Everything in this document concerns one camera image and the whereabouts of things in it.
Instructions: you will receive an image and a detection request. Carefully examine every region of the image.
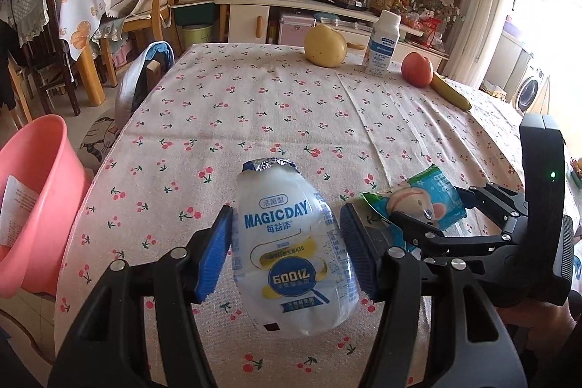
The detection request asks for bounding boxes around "red apple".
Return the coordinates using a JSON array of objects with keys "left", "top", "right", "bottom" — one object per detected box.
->
[{"left": 400, "top": 52, "right": 433, "bottom": 89}]

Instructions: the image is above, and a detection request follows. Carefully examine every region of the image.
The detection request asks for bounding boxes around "grey printed foil packet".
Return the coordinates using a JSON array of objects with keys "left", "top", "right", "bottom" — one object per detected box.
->
[{"left": 0, "top": 175, "right": 39, "bottom": 248}]

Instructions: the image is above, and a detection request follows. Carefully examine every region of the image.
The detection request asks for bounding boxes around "yellow pear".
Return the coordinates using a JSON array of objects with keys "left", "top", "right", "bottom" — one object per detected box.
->
[{"left": 304, "top": 25, "right": 347, "bottom": 68}]

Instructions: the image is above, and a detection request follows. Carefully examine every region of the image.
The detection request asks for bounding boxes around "yellow banana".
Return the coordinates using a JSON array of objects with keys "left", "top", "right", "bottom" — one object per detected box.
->
[{"left": 430, "top": 73, "right": 471, "bottom": 112}]

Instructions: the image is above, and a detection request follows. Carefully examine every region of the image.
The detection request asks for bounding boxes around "white Magicday yogurt pouch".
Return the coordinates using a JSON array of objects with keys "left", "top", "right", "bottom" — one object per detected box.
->
[{"left": 231, "top": 157, "right": 359, "bottom": 339}]

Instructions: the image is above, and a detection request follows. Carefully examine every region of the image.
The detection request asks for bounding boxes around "white TV cabinet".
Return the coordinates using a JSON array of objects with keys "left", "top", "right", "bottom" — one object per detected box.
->
[{"left": 213, "top": 0, "right": 449, "bottom": 71}]

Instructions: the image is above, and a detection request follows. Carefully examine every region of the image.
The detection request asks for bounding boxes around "orange print dining tablecloth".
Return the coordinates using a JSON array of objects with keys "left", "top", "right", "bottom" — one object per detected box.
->
[{"left": 55, "top": 0, "right": 105, "bottom": 61}]

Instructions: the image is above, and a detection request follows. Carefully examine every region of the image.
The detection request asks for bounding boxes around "pink plastic trash basin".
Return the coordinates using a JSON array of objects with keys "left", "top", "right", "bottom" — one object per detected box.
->
[{"left": 1, "top": 114, "right": 91, "bottom": 299}]

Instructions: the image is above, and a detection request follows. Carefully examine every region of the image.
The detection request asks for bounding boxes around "green waste bin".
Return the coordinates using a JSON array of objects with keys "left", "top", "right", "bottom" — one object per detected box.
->
[{"left": 179, "top": 24, "right": 213, "bottom": 50}]

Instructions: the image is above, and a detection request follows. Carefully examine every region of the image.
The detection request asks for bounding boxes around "white washing machine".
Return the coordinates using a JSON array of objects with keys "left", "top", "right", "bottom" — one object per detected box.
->
[{"left": 511, "top": 65, "right": 550, "bottom": 115}]

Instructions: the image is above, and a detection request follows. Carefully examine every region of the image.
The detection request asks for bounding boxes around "dark wooden chair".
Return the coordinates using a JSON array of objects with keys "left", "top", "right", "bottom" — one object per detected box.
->
[{"left": 12, "top": 0, "right": 81, "bottom": 116}]

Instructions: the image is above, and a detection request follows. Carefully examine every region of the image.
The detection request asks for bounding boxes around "light wooden chair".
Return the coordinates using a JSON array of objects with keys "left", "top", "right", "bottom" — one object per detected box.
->
[{"left": 99, "top": 0, "right": 184, "bottom": 88}]

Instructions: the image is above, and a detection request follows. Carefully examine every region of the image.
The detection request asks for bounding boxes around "cat print stool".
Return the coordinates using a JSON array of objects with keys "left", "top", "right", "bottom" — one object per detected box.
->
[{"left": 77, "top": 107, "right": 120, "bottom": 174}]

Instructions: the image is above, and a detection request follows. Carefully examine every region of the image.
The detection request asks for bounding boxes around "cherry print tablecloth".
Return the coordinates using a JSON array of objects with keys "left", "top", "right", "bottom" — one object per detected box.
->
[{"left": 53, "top": 41, "right": 579, "bottom": 388}]

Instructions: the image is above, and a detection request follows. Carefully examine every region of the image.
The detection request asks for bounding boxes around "pink storage box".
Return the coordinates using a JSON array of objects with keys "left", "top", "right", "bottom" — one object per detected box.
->
[{"left": 277, "top": 13, "right": 316, "bottom": 47}]

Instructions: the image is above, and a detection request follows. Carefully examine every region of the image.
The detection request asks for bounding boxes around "white blue yogurt bottle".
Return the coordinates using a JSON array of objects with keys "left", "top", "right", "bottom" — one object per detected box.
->
[{"left": 362, "top": 10, "right": 400, "bottom": 76}]

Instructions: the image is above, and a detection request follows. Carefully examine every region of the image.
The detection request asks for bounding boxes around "person's right hand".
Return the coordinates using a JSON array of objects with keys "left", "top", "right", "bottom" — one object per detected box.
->
[{"left": 497, "top": 300, "right": 576, "bottom": 352}]

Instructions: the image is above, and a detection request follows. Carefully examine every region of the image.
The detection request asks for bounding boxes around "blue rabbit snack bag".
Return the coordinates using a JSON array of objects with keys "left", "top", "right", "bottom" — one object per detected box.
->
[{"left": 362, "top": 164, "right": 467, "bottom": 252}]

